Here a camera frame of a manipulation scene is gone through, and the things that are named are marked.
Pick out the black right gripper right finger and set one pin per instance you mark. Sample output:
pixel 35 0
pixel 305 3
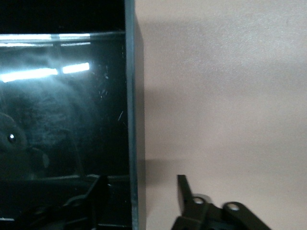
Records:
pixel 189 208

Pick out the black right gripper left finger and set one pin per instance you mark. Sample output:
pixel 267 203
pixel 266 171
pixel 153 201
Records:
pixel 96 203

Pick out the black plastic box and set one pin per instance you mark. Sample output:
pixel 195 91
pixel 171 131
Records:
pixel 72 107

